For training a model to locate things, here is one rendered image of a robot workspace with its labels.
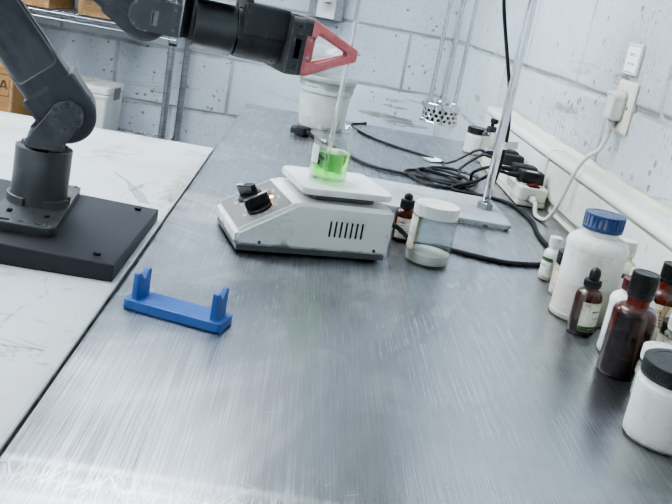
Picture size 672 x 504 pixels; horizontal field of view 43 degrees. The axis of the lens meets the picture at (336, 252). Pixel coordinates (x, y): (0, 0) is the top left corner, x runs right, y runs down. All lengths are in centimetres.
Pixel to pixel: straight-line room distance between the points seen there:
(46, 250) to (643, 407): 58
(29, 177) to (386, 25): 259
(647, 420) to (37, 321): 53
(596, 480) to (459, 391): 15
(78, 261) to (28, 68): 22
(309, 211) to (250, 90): 247
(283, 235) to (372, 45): 248
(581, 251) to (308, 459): 51
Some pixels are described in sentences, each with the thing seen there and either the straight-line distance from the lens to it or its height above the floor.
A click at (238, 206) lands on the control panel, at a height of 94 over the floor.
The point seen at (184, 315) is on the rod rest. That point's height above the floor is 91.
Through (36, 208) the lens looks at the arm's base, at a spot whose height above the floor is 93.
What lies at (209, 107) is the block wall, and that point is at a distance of 353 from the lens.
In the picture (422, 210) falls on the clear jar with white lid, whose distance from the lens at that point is 111.
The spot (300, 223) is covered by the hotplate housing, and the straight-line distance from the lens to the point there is 105.
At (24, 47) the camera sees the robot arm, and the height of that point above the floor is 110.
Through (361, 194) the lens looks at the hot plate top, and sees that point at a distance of 107.
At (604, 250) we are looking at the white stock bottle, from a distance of 102.
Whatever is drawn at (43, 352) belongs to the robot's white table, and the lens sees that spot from 74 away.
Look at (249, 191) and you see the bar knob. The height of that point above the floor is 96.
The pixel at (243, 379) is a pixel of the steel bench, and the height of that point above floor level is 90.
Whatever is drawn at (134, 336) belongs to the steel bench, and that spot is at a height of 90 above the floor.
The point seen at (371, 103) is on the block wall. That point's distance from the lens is 350.
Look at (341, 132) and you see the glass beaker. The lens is 107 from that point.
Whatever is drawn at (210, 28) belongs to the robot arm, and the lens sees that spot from 100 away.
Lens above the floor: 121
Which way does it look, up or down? 16 degrees down
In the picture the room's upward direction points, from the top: 11 degrees clockwise
